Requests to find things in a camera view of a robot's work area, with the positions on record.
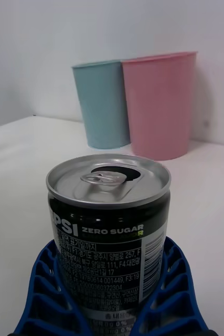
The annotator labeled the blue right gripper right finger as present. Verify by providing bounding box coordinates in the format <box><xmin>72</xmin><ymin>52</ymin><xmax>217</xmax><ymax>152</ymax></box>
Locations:
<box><xmin>133</xmin><ymin>237</ymin><xmax>210</xmax><ymax>336</ymax></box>

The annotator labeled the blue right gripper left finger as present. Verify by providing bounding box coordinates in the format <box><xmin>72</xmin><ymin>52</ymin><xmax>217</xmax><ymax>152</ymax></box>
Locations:
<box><xmin>13</xmin><ymin>240</ymin><xmax>92</xmax><ymax>336</ymax></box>

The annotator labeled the black drink can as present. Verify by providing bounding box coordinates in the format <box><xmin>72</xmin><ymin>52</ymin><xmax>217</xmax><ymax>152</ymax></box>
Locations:
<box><xmin>45</xmin><ymin>153</ymin><xmax>172</xmax><ymax>336</ymax></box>

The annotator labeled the pink plastic bin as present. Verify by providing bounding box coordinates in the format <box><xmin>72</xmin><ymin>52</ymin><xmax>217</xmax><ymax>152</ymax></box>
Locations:
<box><xmin>121</xmin><ymin>51</ymin><xmax>198</xmax><ymax>161</ymax></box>

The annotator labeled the pale blue plastic bin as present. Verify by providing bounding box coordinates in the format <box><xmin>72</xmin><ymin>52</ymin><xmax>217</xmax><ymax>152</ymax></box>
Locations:
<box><xmin>71</xmin><ymin>59</ymin><xmax>131</xmax><ymax>150</ymax></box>

